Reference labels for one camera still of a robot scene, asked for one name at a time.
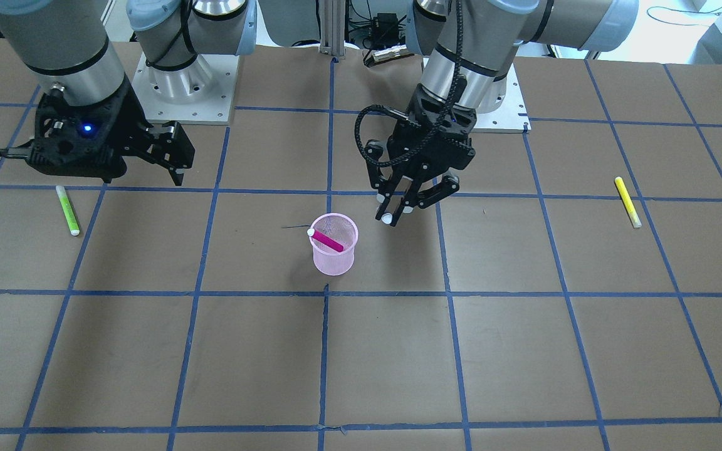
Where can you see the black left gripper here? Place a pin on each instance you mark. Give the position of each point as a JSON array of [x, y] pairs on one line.
[[422, 170]]

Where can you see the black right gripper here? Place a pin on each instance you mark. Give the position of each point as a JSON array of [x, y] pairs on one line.
[[128, 119]]

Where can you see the pink marker pen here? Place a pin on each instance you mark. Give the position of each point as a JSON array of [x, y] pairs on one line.
[[325, 240]]

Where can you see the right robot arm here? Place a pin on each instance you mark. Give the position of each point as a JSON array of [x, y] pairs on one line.
[[65, 42]]

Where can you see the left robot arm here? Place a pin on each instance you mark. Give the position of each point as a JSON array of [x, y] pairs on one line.
[[484, 36]]

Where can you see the pink mesh cup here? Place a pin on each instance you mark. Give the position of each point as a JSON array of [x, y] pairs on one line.
[[333, 238]]

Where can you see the green marker pen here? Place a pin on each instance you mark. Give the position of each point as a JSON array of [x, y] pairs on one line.
[[68, 210]]

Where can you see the yellow marker pen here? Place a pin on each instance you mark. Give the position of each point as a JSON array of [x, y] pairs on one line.
[[630, 208]]

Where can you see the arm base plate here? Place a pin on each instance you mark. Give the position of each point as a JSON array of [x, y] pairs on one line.
[[499, 103], [202, 94]]

